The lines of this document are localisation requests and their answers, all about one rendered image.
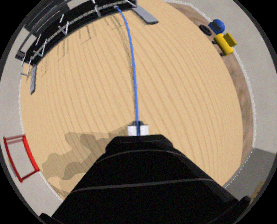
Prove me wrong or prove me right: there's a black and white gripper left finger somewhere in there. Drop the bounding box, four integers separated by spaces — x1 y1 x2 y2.
128 121 137 136

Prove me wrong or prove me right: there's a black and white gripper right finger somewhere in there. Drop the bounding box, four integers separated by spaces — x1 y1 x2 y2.
139 121 149 135

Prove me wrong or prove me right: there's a black metal rack frame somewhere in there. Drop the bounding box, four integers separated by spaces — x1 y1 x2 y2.
15 0 159 95

